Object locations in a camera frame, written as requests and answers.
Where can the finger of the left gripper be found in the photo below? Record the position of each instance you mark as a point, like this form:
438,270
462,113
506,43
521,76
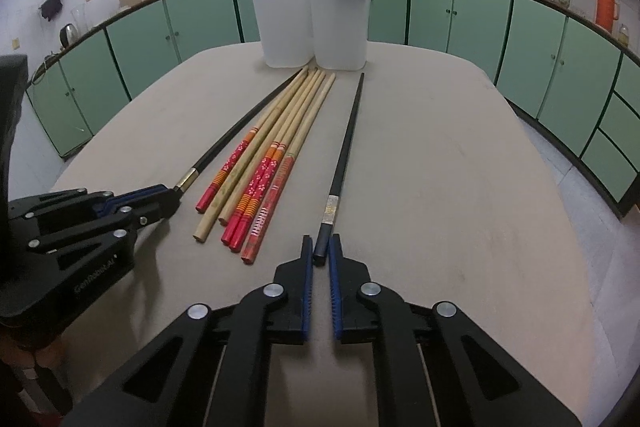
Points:
153,210
135,197

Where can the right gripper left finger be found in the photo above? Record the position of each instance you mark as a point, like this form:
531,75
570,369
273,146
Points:
209,367

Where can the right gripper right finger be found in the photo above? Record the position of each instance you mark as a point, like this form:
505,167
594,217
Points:
434,366

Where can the black chopstick gold band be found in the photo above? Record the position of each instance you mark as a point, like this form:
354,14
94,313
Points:
211,153

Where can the plain bamboo chopstick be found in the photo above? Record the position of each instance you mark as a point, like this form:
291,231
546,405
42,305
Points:
254,169
208,217

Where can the red floral bamboo chopstick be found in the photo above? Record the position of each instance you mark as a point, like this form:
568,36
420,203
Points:
224,171

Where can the orange red striped chopstick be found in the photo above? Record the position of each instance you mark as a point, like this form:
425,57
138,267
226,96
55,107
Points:
269,203

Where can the black chopstick silver band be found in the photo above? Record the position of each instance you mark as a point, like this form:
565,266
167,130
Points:
333,201

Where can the electric kettle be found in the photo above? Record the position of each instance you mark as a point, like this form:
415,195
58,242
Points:
68,35

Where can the white double utensil holder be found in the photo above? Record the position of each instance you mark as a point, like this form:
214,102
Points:
333,33

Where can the green base cabinets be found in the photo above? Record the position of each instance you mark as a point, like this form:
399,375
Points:
565,76

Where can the glass jar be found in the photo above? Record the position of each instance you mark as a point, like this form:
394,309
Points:
623,35

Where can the orange thermos flask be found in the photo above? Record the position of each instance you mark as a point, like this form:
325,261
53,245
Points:
607,12

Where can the dark cloth on rail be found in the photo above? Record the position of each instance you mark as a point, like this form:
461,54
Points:
50,9

